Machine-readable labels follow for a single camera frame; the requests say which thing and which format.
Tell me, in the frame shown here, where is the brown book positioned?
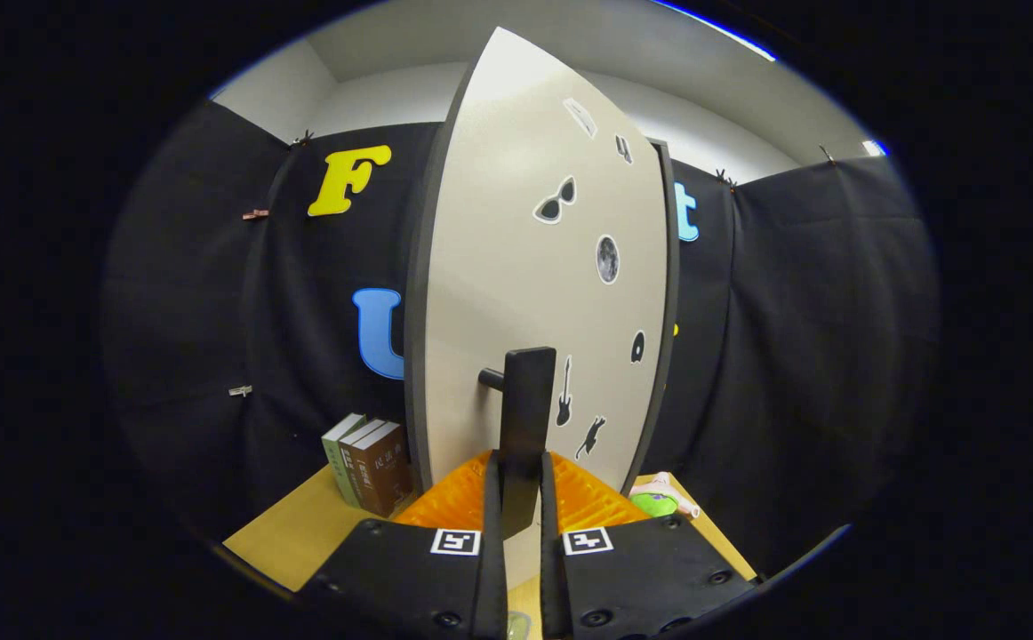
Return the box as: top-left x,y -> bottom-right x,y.
338,418 -> 390,515
352,422 -> 414,519

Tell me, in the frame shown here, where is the grey cabinet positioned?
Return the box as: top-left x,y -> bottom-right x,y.
645,136 -> 681,499

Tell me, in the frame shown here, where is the black backdrop cloth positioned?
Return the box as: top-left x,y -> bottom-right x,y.
100,98 -> 940,579

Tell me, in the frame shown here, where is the black cabinet door handle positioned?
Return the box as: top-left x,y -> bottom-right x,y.
478,347 -> 558,540

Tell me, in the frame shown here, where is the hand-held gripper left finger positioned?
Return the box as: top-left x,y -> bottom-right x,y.
297,450 -> 510,640

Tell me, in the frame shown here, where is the pale green book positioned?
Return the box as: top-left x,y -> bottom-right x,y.
321,412 -> 368,509

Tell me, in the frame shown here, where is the green white plush toy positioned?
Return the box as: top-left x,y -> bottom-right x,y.
629,471 -> 701,520

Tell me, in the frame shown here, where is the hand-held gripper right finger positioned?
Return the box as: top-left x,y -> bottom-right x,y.
538,450 -> 759,640

